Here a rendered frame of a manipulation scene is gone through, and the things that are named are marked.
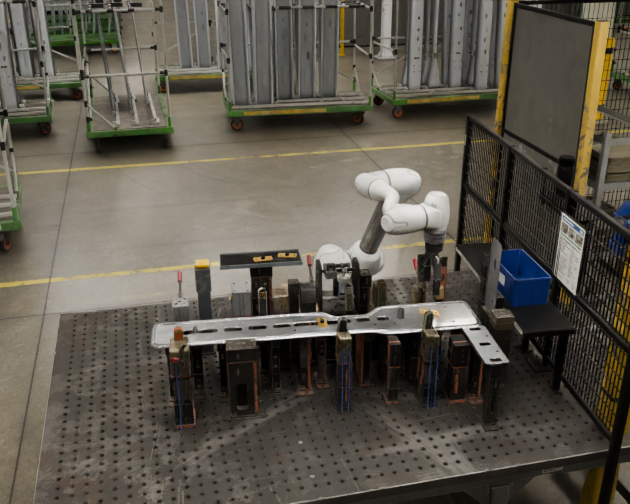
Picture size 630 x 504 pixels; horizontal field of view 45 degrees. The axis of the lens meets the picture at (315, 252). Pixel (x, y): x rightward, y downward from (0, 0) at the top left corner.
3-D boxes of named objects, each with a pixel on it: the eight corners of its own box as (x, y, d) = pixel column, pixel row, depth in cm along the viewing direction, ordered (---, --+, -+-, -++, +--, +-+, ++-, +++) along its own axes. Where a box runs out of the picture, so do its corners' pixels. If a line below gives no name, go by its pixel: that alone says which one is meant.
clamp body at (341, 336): (334, 414, 310) (335, 341, 295) (329, 397, 321) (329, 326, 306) (356, 412, 311) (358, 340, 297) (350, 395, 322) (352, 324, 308)
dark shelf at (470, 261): (523, 338, 306) (524, 332, 305) (454, 249, 387) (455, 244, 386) (574, 334, 309) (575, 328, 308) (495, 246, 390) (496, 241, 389)
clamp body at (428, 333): (418, 411, 312) (423, 339, 297) (411, 395, 322) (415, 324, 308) (439, 409, 313) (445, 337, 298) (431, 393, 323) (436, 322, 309)
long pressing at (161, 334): (149, 353, 299) (149, 349, 298) (152, 324, 319) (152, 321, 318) (484, 327, 317) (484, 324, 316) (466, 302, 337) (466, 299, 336)
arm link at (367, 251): (335, 263, 412) (370, 258, 421) (347, 286, 403) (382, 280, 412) (378, 162, 355) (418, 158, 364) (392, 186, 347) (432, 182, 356)
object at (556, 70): (576, 322, 520) (625, 21, 438) (558, 324, 517) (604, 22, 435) (491, 245, 639) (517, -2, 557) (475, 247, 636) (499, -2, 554)
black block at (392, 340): (385, 408, 314) (388, 348, 301) (379, 393, 323) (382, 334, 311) (404, 407, 315) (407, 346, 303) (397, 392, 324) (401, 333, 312)
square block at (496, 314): (488, 391, 325) (496, 318, 310) (482, 380, 332) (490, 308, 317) (506, 389, 326) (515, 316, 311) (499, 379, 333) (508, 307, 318)
